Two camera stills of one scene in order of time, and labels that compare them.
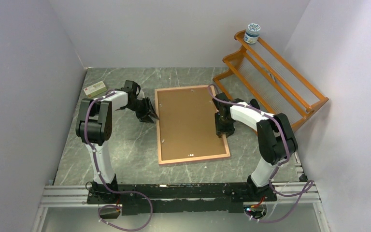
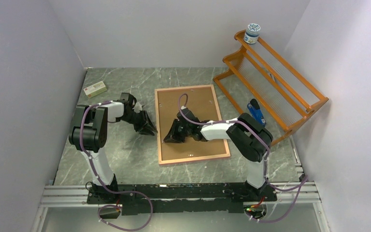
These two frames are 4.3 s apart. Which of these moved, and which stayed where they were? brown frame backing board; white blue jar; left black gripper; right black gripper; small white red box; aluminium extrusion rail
Moved: right black gripper; left black gripper
Stayed: white blue jar; aluminium extrusion rail; small white red box; brown frame backing board
